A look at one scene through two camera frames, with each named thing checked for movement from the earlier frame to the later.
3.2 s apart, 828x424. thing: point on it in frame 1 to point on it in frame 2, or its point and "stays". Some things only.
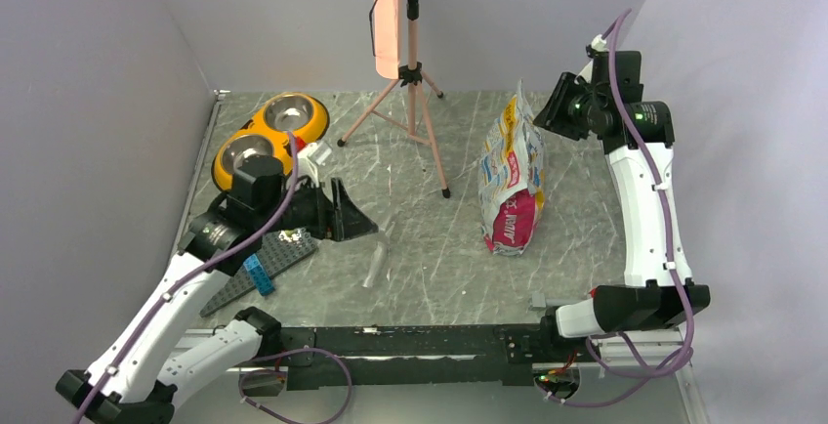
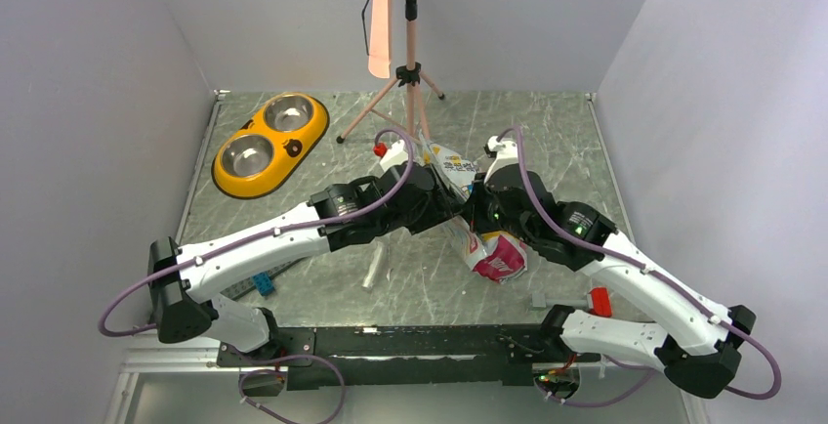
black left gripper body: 307,209 to 434,209
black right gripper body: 585,102 to 486,215
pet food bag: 511,176 to 500,256
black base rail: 445,355 stays
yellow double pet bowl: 268,133 stays
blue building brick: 259,275 stays
